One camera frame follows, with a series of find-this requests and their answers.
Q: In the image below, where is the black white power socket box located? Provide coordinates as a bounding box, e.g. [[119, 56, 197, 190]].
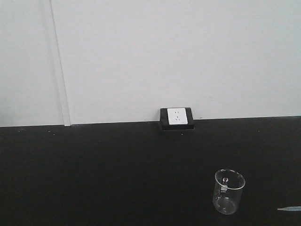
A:
[[159, 107, 194, 130]]

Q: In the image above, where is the transparent plastic pipette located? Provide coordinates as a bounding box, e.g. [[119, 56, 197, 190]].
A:
[[277, 206, 301, 211]]

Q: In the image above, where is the clear glass beaker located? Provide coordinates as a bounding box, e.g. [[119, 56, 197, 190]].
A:
[[213, 169, 246, 215]]

